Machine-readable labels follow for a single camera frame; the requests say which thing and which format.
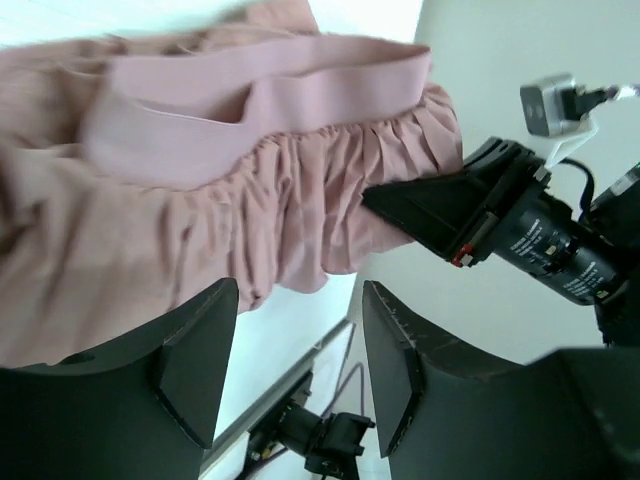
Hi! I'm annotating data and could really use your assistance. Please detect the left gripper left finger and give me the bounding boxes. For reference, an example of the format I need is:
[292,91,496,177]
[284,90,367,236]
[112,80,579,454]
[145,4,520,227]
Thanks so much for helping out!
[1,278,238,479]

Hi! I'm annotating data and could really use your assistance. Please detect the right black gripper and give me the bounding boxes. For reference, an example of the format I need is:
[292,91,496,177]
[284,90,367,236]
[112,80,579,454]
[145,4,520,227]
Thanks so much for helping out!
[363,137,616,305]

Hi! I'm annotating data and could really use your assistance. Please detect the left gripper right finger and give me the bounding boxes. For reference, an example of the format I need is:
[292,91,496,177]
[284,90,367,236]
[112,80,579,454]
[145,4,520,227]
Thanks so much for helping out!
[362,281,639,479]

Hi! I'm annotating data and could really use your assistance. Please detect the pink ruffled skirt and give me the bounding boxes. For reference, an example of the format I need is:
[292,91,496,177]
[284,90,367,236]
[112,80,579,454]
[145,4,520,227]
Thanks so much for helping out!
[1,1,462,367]

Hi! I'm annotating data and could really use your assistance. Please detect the silver aluminium table rail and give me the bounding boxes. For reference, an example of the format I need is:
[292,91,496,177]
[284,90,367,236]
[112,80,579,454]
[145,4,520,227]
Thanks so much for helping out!
[200,319,354,479]

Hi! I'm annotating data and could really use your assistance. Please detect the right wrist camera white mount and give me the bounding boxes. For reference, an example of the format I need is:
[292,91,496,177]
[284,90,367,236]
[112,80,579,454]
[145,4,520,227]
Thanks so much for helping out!
[519,73,599,169]

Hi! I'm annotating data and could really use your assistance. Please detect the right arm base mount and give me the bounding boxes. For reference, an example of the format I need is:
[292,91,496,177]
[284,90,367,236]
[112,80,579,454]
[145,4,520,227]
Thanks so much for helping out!
[238,371,375,479]

